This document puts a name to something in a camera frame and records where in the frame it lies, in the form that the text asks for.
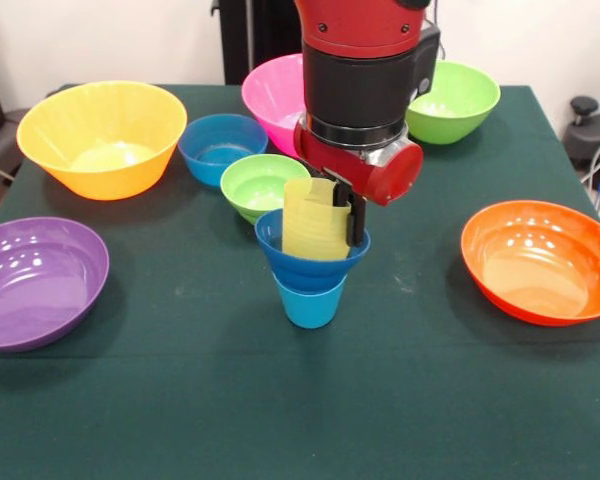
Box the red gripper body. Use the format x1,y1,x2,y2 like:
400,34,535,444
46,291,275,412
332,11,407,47
292,118,425,208

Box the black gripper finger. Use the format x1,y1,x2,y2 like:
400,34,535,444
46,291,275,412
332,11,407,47
331,179,369,248

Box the translucent yellow plastic cup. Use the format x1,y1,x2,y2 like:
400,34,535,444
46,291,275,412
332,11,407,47
281,177,354,262

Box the small dark blue bowl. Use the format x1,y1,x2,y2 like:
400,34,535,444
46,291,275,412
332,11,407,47
254,208,372,295

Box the light blue plastic cup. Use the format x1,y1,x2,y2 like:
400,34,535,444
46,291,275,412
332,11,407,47
273,274,349,330

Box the large green plastic bowl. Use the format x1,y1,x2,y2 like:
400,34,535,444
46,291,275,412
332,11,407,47
404,59,502,146

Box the small green plastic bowl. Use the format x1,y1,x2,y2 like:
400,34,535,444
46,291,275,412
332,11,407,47
219,153,312,226

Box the large pink plastic bowl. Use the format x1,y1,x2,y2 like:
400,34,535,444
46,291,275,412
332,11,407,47
240,53,307,159

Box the translucent light blue bowl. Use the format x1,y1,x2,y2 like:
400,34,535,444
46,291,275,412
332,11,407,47
177,113,270,187

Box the shallow orange plastic bowl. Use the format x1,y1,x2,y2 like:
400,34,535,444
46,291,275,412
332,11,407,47
460,200,600,328

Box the dark green tablecloth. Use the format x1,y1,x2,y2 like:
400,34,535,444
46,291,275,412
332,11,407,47
0,83,600,480

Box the black knob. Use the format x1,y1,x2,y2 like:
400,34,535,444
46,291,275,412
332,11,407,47
569,96,600,126

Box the black round base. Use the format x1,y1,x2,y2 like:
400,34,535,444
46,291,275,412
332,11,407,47
564,110,600,176

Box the large yellow plastic bowl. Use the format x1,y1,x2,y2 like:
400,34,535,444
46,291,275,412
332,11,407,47
16,80,189,202

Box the shallow purple plastic bowl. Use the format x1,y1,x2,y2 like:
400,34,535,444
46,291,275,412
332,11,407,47
0,216,110,353

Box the black wall cable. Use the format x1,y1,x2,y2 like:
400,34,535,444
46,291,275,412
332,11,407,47
429,0,448,64

